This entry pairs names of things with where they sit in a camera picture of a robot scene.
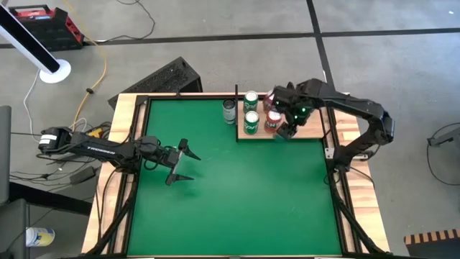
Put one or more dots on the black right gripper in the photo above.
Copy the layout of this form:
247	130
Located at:
294	102

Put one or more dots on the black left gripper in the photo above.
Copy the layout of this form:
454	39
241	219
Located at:
169	158

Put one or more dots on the red strawberry soda can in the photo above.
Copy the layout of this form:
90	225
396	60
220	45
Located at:
272	124
267	104

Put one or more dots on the green soda can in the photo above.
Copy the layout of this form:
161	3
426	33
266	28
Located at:
251	124
250	102

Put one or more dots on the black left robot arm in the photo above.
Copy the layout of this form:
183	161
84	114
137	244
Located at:
100	151

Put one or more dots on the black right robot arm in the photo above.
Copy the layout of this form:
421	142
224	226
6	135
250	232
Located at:
359	108

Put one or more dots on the silver mounting plate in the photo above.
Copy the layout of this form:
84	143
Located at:
330	153

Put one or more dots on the green felt table mat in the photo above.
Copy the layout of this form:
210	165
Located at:
215	201

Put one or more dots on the white Celsius drink can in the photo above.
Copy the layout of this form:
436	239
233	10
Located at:
229	113

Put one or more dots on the black perforated metal box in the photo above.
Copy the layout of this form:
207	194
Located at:
161	81

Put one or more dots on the yellow power plug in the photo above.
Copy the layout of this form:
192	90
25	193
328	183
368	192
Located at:
95	132

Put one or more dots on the black power brick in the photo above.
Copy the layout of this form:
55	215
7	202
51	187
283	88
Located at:
82	175

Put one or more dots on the grey floor device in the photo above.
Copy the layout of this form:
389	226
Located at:
447	136

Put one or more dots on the white and yellow canister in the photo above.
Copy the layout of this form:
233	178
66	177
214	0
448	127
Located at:
39	236

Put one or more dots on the black box with striped edge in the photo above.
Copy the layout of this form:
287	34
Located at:
431	242

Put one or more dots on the grey upright panel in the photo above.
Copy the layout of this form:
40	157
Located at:
4	154

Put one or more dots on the black and red toolbox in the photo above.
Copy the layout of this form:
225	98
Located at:
46	27

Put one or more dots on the white stand with black panel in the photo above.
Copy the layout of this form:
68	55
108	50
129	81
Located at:
28	37

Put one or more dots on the wooden shelf with black frame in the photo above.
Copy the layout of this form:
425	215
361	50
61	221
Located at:
312	129

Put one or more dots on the black metal table frame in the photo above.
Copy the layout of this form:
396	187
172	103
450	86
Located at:
343	216

